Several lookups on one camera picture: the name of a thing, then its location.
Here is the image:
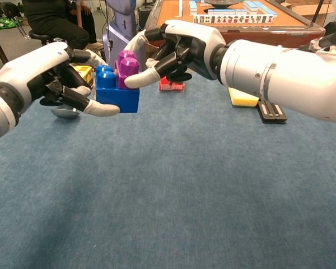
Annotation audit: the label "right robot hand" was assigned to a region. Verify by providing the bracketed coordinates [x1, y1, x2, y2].
[123, 19, 227, 90]

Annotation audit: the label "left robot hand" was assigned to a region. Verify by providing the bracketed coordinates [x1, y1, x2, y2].
[0, 41, 121, 117]

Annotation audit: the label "purple building block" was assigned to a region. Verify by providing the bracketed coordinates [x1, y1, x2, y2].
[115, 49, 141, 90]

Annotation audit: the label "blue building block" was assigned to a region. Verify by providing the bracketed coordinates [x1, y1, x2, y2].
[95, 64, 140, 114]

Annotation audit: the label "black rolling stool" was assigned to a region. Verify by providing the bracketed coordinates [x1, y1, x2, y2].
[28, 30, 57, 47]

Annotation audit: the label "standing mahjong tile row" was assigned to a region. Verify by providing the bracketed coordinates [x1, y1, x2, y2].
[193, 13, 274, 25]

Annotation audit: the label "black mahjong table dish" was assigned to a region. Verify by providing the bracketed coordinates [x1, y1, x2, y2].
[204, 0, 246, 8]

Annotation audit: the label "brown mahjong table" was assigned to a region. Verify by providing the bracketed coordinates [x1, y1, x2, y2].
[142, 0, 326, 48]

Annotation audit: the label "seated person in black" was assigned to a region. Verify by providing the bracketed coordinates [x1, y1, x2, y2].
[21, 0, 104, 51]

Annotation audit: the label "green plastic items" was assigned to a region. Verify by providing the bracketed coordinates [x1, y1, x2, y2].
[0, 4, 17, 31]

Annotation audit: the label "yellow snack packet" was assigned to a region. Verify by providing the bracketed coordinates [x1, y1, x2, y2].
[72, 64, 96, 85]

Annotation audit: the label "clear box with red toys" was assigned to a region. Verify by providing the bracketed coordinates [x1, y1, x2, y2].
[158, 76, 186, 93]

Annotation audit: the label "metal spoon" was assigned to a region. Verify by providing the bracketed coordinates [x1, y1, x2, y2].
[50, 108, 81, 119]

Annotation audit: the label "black metal chair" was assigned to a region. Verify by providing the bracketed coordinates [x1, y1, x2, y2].
[0, 1, 31, 40]

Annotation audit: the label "yellow sponge block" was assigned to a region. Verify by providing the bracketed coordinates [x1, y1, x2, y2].
[228, 87, 260, 109]

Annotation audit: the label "black folding stand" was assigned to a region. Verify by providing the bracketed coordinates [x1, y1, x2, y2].
[256, 100, 288, 124]

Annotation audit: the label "black tripod stand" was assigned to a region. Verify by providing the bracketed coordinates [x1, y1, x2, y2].
[310, 0, 325, 26]

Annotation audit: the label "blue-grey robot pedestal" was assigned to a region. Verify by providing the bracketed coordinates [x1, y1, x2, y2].
[102, 0, 146, 68]

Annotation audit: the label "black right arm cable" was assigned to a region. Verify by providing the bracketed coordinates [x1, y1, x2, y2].
[298, 32, 336, 53]

